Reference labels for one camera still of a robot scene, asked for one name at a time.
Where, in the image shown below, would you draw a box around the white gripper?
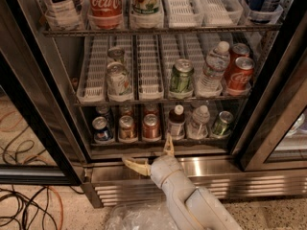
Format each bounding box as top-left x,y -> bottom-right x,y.
122,133 -> 185,189

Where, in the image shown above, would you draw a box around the blue pepsi can front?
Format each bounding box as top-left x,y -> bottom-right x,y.
92,116 -> 113,143

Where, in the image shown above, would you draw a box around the blue pepsi can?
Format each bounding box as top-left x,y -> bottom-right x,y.
92,116 -> 113,143
96,105 -> 114,127

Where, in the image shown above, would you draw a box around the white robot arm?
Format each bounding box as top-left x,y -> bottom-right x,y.
122,134 -> 243,230

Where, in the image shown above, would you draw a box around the red soda can front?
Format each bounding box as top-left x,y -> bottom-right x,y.
143,114 -> 159,139

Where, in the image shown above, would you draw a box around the red soda can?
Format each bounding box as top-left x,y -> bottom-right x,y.
144,103 -> 159,116
143,114 -> 159,139

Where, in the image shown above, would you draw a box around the gold soda can front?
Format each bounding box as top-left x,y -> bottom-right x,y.
119,115 -> 136,140

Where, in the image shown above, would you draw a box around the gold soda can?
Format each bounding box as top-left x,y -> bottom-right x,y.
119,115 -> 136,140
120,104 -> 134,116

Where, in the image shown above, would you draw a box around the red soda can rear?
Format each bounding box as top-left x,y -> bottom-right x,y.
144,103 -> 159,116

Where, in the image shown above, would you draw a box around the small water bottle bottom shelf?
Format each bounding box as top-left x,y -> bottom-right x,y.
188,105 -> 210,140

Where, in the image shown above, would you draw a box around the gold soda can rear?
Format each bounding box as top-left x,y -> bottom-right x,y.
120,104 -> 134,116

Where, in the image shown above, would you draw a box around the blue pepsi can rear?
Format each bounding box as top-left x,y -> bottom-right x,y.
96,105 -> 114,127

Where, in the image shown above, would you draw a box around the green soda can bottom shelf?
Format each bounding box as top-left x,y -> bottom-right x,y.
211,111 -> 233,136

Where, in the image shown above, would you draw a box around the green soda can shelf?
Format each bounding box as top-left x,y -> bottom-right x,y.
170,58 -> 194,93
211,111 -> 233,136

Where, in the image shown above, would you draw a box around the green soda can middle shelf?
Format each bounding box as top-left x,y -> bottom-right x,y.
170,58 -> 194,93

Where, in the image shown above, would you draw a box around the white patterned can front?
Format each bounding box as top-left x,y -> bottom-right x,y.
106,61 -> 131,96

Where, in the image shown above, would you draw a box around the stainless steel fridge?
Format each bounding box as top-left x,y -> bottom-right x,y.
0,0 -> 306,207

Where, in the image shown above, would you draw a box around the silver can rear middle shelf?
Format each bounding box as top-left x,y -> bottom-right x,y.
107,46 -> 125,63

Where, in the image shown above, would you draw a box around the water bottle middle shelf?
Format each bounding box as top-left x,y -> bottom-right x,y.
201,41 -> 230,92

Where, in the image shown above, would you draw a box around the red coca-cola can front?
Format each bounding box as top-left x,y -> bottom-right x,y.
226,57 -> 254,90

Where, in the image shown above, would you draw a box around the red coca-cola can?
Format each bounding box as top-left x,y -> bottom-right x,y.
226,57 -> 254,90
224,43 -> 250,79

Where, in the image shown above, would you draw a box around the left glass fridge door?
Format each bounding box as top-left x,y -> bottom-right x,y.
0,50 -> 83,186

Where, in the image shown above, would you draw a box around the glass fridge door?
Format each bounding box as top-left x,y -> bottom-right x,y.
0,50 -> 83,186
240,59 -> 307,172

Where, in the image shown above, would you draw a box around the right glass fridge door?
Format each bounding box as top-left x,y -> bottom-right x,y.
240,59 -> 307,172

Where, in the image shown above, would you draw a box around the red coca-cola can rear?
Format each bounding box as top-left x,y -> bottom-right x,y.
224,43 -> 250,79

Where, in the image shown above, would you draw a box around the coca-cola bottle top shelf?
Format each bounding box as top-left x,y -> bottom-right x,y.
89,0 -> 123,29

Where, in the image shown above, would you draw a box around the tea bottle top shelf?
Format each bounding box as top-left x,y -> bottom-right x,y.
43,0 -> 84,31

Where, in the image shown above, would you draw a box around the dark juice bottle white cap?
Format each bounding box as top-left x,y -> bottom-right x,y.
168,104 -> 185,140

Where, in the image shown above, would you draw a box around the clear plastic bag bin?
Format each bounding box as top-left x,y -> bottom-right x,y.
104,200 -> 178,230

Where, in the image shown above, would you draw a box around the black and orange floor cables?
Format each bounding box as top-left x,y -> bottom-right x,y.
0,185 -> 84,230

